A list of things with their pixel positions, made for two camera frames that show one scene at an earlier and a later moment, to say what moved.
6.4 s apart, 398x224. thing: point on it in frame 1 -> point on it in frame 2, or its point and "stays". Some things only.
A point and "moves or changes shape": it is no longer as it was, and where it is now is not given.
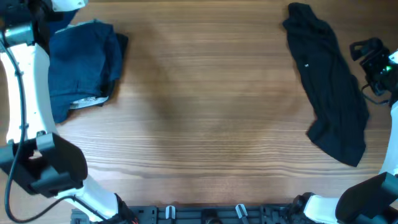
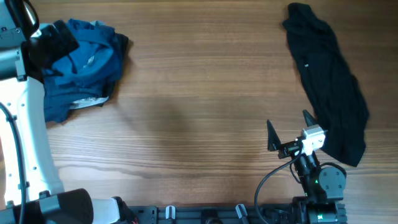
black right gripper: [370, 53] -> [289, 148]
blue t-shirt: [57, 25] moves or changes shape
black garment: [339, 102] stays
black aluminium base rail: [194, 214] stays
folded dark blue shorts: [84, 61] stays
